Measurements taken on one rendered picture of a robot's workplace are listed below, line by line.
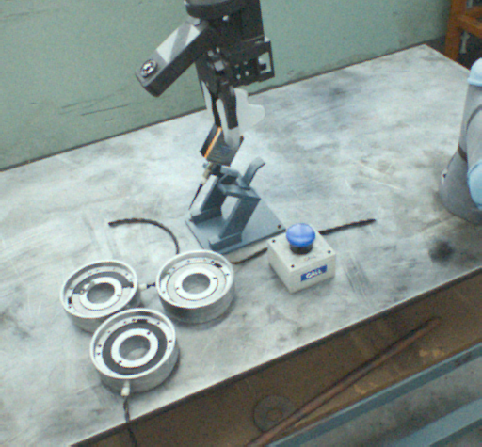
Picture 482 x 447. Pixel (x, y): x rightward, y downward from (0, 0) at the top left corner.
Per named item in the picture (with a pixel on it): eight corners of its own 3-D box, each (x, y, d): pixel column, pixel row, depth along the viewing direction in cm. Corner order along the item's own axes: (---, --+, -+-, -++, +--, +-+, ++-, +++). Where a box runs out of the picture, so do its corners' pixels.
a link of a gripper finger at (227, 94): (244, 130, 78) (230, 67, 73) (232, 134, 78) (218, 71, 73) (229, 117, 82) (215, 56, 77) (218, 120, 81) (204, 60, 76)
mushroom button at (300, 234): (295, 271, 83) (294, 245, 79) (281, 253, 85) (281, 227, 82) (321, 261, 84) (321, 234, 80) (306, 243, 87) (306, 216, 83)
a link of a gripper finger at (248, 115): (274, 145, 83) (263, 84, 78) (235, 161, 81) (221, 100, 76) (265, 136, 85) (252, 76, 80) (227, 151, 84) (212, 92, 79)
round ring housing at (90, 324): (70, 345, 79) (61, 326, 76) (65, 290, 87) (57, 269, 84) (148, 325, 81) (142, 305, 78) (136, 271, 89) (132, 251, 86)
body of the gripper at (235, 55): (277, 82, 78) (265, -8, 70) (216, 105, 76) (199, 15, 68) (250, 59, 83) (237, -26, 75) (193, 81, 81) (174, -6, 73)
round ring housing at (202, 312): (198, 341, 78) (193, 320, 75) (145, 301, 84) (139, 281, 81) (251, 293, 83) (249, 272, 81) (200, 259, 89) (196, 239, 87)
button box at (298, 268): (291, 295, 83) (290, 270, 80) (268, 263, 88) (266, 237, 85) (343, 274, 85) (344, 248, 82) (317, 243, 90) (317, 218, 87)
